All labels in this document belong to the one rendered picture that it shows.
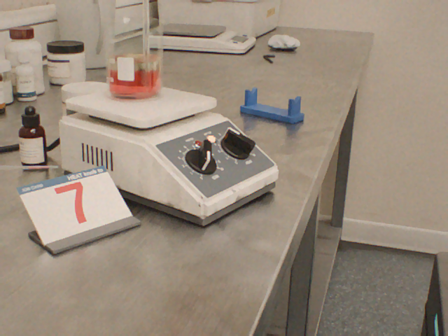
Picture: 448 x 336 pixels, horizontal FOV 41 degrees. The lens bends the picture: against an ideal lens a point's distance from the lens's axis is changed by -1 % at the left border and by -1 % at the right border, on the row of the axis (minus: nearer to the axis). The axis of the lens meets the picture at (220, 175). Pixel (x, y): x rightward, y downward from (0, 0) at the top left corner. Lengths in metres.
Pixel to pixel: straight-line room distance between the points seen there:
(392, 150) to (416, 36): 0.39
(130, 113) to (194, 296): 0.22
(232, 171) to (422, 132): 1.55
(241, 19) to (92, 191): 1.17
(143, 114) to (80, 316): 0.23
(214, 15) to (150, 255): 1.26
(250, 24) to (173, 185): 1.17
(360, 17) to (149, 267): 1.63
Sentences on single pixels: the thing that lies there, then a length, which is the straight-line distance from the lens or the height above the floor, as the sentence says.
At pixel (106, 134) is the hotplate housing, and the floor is 0.82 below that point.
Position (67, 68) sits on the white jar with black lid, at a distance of 1.11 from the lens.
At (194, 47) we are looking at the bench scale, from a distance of 1.48.
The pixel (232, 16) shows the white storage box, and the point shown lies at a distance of 1.69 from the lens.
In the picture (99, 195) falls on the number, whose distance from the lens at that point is 0.56.
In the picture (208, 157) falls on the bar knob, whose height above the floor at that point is 0.81.
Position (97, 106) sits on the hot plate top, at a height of 0.84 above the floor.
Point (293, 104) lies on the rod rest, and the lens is 0.89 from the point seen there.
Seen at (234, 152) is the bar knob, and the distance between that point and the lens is 0.60.
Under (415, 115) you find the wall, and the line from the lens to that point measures 2.08.
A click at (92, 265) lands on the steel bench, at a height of 0.75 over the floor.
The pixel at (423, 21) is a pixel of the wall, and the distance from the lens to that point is 2.03.
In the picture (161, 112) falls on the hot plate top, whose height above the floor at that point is 0.84.
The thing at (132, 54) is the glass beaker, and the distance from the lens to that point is 0.62.
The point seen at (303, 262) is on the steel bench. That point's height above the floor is 0.44.
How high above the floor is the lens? 0.99
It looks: 21 degrees down
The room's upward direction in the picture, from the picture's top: 2 degrees clockwise
